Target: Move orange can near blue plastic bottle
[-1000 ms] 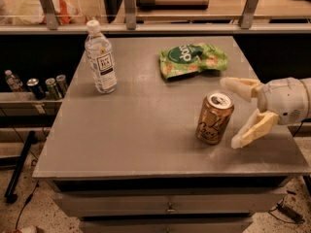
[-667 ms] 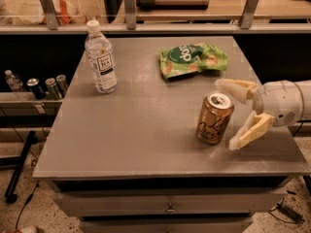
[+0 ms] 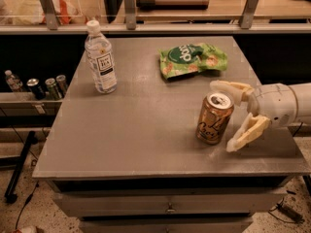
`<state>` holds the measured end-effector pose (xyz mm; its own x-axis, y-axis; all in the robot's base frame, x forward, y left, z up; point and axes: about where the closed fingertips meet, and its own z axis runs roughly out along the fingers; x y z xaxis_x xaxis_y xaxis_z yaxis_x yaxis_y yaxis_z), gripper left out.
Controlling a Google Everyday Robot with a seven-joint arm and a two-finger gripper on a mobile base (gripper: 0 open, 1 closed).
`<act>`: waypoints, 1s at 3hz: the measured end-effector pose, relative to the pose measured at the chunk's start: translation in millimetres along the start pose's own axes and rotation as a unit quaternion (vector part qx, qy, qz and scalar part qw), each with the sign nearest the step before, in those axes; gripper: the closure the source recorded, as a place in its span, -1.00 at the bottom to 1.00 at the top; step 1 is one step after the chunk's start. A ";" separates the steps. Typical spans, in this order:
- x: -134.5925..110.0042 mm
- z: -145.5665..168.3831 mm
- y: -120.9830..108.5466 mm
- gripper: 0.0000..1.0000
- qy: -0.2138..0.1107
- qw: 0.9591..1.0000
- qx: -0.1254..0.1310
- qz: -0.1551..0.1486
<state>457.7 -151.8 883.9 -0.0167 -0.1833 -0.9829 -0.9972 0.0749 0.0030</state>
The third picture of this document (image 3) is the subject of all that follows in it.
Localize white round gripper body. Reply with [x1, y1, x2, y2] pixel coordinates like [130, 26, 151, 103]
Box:
[247, 83, 297, 127]

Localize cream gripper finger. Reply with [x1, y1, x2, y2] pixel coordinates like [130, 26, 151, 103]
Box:
[210, 80, 255, 106]
[226, 113, 270, 152]

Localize orange LaCroix can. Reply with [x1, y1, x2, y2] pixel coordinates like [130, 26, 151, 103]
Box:
[196, 91, 234, 145]

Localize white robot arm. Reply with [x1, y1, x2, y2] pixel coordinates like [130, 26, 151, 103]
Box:
[210, 80, 311, 152]

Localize clear plastic tea bottle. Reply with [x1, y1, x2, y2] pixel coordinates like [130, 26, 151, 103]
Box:
[85, 20, 117, 94]

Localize grey can on shelf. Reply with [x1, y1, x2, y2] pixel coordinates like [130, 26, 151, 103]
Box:
[56, 75, 68, 95]

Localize green can on shelf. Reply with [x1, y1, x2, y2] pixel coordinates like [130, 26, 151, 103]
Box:
[45, 78, 62, 100]

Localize dark blue can on shelf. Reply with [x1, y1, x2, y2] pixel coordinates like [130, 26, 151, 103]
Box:
[26, 78, 46, 100]

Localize green chip bag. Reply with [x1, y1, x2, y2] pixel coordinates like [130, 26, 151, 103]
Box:
[159, 43, 228, 80]

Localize black power adapter on floor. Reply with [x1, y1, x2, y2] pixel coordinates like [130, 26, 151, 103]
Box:
[278, 204, 304, 223]

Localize lower grey drawer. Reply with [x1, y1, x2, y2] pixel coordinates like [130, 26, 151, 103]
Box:
[79, 217, 253, 233]

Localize grey drawer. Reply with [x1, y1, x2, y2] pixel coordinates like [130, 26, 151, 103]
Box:
[79, 217, 253, 233]
[53, 187, 286, 217]

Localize upper grey drawer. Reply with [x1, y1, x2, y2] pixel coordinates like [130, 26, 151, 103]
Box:
[53, 187, 286, 217]

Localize orange white plastic bag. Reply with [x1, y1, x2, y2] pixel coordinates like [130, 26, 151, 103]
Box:
[0, 0, 86, 25]

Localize black stand leg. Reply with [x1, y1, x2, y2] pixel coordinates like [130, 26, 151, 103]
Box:
[5, 131, 38, 204]

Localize right metal bracket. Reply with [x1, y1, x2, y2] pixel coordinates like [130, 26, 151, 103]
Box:
[238, 0, 259, 29]

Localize metal bracket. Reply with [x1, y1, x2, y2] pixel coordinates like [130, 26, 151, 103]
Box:
[124, 0, 136, 30]
[238, 0, 259, 29]
[39, 0, 59, 30]

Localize middle metal bracket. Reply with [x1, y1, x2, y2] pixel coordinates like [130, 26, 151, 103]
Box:
[124, 0, 136, 30]

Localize left metal bracket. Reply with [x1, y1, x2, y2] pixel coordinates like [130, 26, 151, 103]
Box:
[39, 0, 59, 30]

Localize black floor cable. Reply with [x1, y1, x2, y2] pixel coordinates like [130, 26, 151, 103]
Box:
[15, 182, 40, 230]

